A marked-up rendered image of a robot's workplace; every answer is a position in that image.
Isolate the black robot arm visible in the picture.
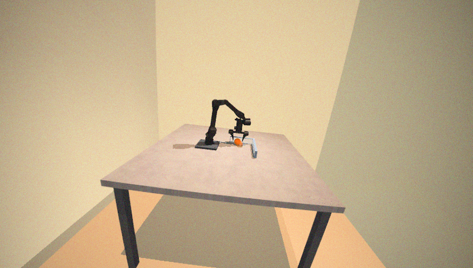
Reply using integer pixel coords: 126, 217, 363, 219
205, 99, 251, 145

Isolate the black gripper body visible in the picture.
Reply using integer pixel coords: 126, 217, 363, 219
229, 126, 249, 136

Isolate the clear l-shaped low wall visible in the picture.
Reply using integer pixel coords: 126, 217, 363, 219
230, 137, 255, 155

